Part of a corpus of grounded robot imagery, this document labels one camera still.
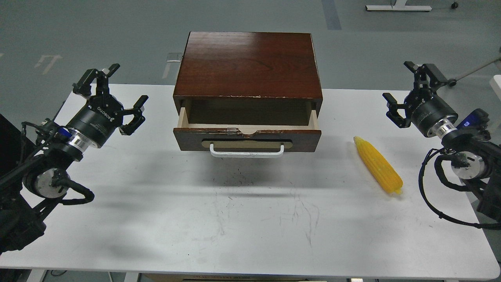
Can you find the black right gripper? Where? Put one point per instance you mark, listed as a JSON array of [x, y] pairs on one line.
[[425, 109]]

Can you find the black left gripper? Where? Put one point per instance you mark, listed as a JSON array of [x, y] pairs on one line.
[[99, 117]]

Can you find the yellow corn cob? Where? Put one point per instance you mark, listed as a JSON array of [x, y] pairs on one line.
[[378, 166]]

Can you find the wooden drawer with white handle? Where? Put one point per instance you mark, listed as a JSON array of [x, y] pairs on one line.
[[247, 141]]

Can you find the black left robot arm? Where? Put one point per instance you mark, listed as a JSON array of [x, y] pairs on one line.
[[40, 182]]

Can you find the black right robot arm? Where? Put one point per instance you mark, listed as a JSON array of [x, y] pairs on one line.
[[468, 161]]

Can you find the dark wooden drawer cabinet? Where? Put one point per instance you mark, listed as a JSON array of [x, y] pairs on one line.
[[255, 65]]

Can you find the chair base with caster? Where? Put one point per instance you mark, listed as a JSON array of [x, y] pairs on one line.
[[494, 60]]

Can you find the white table leg base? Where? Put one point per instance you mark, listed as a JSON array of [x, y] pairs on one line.
[[398, 5]]

